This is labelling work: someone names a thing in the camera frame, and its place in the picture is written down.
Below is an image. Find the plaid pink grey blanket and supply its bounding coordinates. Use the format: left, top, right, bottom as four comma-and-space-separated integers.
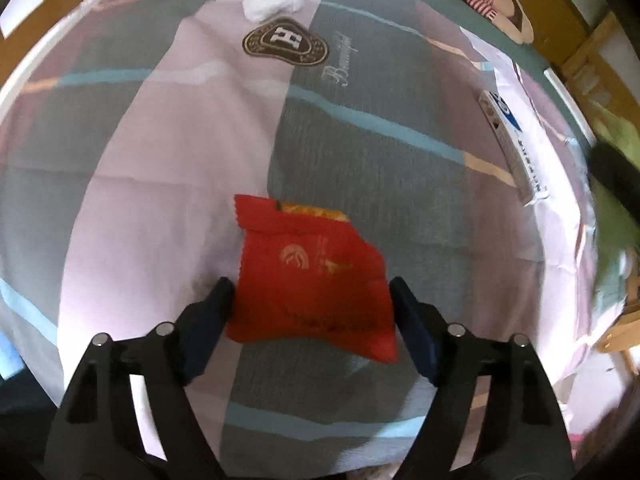
0, 0, 596, 480

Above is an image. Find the light green cloth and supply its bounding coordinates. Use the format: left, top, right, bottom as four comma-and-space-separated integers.
590, 102, 640, 316

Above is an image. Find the wooden chair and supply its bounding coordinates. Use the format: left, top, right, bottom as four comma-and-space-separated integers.
595, 305, 640, 376

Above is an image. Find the crumpled white plastic wrap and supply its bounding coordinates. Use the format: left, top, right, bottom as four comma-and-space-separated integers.
242, 0, 303, 23

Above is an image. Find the blue and white packet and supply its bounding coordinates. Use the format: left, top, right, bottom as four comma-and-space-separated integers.
477, 89, 551, 207

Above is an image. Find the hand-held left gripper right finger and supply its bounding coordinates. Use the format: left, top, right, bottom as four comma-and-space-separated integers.
389, 276, 576, 480

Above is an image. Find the red snack packet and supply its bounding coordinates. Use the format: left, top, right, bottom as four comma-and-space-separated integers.
225, 194, 400, 363

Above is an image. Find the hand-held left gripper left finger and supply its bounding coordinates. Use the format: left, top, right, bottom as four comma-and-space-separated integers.
44, 276, 237, 480

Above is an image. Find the blue cloth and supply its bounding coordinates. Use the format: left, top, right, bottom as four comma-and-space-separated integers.
0, 330, 26, 381

